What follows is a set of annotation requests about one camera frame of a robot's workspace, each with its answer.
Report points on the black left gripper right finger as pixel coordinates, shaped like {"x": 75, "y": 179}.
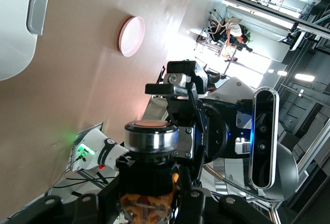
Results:
{"x": 196, "y": 208}

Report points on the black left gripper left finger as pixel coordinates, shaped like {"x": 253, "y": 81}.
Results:
{"x": 85, "y": 208}

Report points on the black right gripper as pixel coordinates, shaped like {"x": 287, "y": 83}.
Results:
{"x": 196, "y": 110}

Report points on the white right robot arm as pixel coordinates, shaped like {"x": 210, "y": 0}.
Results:
{"x": 232, "y": 89}

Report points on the white lidded box grey clips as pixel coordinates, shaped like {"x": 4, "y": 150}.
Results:
{"x": 13, "y": 28}

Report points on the pink round plate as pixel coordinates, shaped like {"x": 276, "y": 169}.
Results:
{"x": 132, "y": 37}

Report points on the person in white shirt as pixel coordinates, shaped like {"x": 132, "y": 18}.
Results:
{"x": 233, "y": 29}

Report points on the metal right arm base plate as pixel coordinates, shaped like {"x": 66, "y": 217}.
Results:
{"x": 77, "y": 157}

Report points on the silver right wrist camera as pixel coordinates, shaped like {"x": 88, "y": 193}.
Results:
{"x": 263, "y": 110}

